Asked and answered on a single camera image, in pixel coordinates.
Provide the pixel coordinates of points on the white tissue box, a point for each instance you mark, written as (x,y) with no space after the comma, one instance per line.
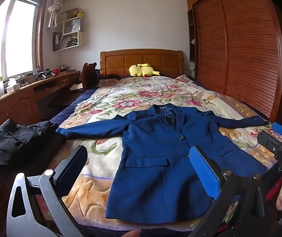
(13,86)

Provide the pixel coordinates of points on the floral blanket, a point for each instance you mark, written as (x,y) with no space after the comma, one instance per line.
(141,91)

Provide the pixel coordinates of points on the tied white curtain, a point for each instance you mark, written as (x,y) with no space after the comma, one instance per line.
(55,8)

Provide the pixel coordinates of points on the blue blazer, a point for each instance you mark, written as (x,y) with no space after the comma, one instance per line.
(155,153)

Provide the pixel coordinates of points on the white paper bag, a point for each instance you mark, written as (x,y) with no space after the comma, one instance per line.
(72,26)

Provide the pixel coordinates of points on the black clothes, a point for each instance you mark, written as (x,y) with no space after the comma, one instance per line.
(10,140)

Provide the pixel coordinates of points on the white wall shelf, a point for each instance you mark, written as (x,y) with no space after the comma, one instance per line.
(78,39)

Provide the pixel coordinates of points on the person's left hand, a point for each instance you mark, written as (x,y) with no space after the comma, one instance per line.
(131,234)

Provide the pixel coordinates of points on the yellow plush toy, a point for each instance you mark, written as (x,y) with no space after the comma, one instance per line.
(141,70)

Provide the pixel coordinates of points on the wooden desk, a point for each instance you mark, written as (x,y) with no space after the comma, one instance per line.
(19,103)

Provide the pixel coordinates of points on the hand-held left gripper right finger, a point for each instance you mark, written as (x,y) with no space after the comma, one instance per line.
(205,174)

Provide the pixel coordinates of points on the wooden headboard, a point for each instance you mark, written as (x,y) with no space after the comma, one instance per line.
(141,59)

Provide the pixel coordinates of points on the wooden chair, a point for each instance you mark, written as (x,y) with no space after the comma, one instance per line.
(88,75)

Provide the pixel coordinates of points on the window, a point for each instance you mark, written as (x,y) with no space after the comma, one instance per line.
(15,34)

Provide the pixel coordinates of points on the wooden slatted wardrobe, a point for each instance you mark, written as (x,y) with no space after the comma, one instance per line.
(242,42)

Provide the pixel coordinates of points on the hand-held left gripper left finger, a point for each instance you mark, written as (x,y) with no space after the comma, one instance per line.
(73,160)

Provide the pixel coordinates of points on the green-capped bottle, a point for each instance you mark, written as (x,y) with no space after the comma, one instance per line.
(0,86)

